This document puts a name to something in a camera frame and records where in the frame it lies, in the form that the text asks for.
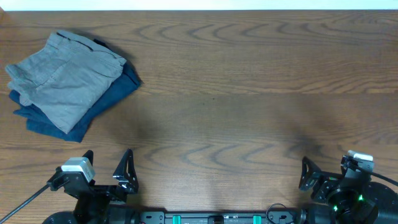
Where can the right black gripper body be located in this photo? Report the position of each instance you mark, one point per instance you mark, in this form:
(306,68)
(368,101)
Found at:
(330,182)

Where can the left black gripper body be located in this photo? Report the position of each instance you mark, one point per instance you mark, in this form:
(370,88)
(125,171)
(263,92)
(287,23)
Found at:
(114,193)

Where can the grey shorts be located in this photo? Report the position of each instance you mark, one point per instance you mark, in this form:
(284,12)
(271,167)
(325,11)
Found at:
(65,78)

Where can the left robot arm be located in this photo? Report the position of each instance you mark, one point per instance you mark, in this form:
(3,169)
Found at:
(95,203)

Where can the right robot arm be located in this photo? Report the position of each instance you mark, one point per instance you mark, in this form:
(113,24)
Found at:
(349,197)

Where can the folded dark blue garment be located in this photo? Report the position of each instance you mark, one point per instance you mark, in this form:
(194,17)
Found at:
(38,122)

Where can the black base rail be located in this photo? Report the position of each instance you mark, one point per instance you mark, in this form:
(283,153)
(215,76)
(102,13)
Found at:
(274,215)

